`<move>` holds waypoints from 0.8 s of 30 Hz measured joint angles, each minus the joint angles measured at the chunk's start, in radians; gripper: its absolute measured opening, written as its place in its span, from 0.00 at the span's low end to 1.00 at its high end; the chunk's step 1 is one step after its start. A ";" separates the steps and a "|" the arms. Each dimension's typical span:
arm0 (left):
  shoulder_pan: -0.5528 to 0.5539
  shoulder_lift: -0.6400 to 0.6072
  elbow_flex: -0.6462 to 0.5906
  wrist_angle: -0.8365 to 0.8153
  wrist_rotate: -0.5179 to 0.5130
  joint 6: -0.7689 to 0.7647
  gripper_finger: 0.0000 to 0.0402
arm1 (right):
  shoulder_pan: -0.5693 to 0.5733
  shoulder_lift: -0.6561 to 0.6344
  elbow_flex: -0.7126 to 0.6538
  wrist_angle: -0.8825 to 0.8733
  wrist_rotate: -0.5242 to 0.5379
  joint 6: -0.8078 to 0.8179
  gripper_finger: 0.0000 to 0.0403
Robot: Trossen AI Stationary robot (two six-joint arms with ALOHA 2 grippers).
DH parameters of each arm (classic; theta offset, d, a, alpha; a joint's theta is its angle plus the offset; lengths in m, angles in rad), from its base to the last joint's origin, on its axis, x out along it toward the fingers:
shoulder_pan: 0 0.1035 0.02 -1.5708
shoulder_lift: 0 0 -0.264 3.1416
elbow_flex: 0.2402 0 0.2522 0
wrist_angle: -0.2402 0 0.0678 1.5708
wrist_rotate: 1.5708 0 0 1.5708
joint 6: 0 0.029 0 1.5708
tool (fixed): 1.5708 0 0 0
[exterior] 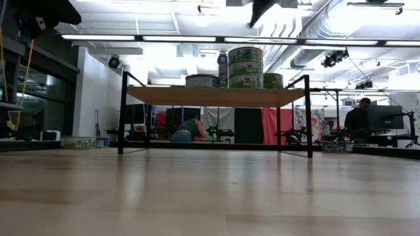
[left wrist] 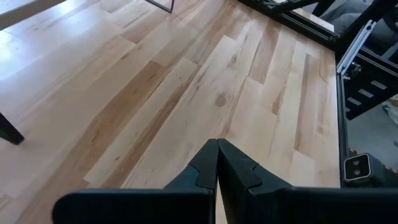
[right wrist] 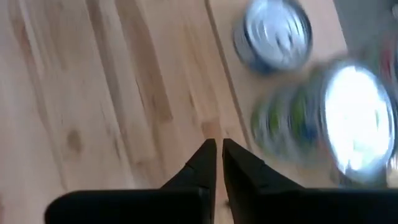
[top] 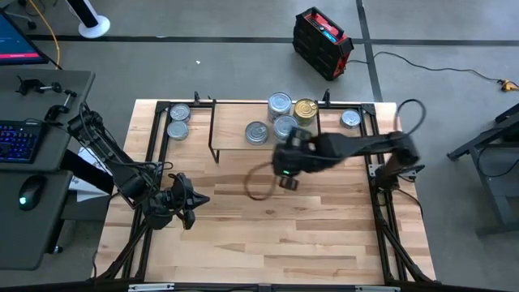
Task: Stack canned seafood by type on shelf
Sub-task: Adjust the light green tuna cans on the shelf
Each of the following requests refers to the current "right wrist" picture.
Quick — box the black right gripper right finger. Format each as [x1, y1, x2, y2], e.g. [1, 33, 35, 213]
[222, 139, 398, 224]

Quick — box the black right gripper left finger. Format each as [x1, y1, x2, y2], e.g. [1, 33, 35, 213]
[45, 139, 217, 224]

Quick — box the white green label seafood can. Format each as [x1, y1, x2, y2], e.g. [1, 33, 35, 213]
[287, 58, 398, 187]
[251, 79, 295, 164]

